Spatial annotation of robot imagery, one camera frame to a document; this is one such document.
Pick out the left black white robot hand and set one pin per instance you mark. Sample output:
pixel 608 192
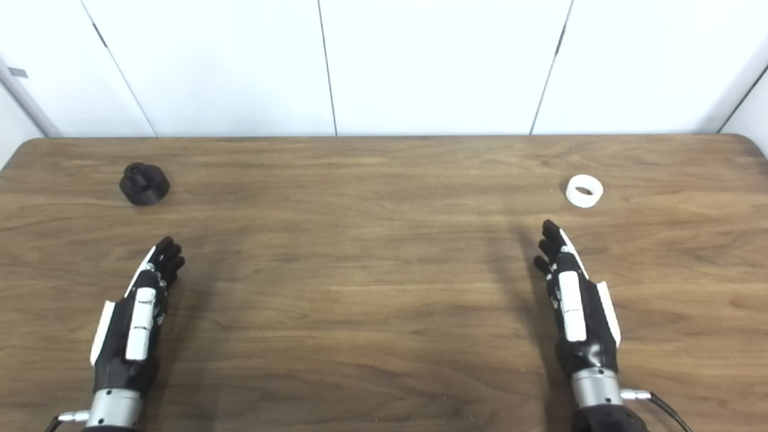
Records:
pixel 119 351

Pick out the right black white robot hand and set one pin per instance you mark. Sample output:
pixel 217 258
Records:
pixel 591 336

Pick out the round black part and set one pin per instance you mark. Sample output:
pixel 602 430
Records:
pixel 144 187

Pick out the grey wall corner trim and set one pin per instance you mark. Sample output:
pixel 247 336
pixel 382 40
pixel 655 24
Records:
pixel 27 99

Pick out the small grey wall label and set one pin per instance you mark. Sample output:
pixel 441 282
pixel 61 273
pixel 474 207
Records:
pixel 18 72

